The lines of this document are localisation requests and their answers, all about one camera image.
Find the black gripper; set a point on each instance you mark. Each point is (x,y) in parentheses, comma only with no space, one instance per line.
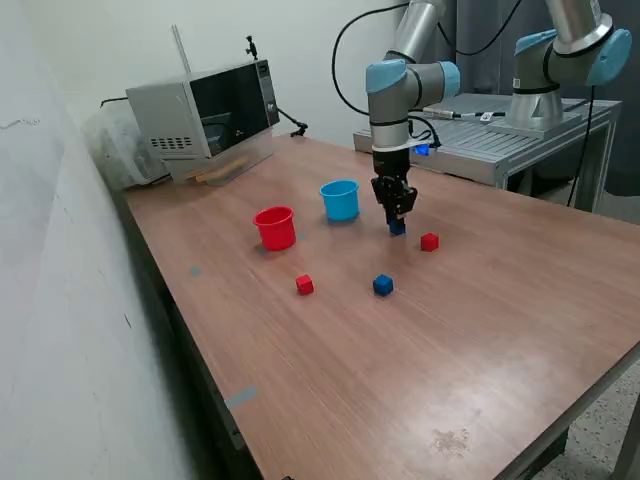
(391,165)

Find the blue cube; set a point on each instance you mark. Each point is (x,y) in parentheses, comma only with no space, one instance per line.
(398,229)
(383,285)

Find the red cube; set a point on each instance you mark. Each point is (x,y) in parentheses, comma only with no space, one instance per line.
(430,242)
(304,285)

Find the silver blue-jointed robot arm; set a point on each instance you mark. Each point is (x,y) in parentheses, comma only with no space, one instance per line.
(387,110)

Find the blue plastic bin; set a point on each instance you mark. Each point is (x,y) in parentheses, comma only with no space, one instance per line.
(342,207)

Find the red plastic bin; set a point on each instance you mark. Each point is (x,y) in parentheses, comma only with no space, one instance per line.
(275,235)

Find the silver cylindrical connector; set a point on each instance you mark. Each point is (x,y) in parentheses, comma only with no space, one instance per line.
(442,113)

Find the aluminium robot mounting table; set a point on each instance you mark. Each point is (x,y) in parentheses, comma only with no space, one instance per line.
(475,137)

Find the wooden stick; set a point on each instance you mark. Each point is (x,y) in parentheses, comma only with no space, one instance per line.
(210,177)
(225,167)

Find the silver microwave oven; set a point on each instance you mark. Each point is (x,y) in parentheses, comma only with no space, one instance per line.
(165,115)

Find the long tape strip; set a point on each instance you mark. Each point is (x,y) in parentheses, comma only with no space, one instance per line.
(241,397)

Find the thin white rod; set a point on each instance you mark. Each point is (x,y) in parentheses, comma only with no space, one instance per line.
(182,50)

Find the translucent plastic bag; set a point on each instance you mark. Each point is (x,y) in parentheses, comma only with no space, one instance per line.
(115,150)

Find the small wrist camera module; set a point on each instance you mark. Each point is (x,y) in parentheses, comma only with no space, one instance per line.
(424,149)

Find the small black camera mount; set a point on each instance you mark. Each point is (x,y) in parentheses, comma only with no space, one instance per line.
(251,47)

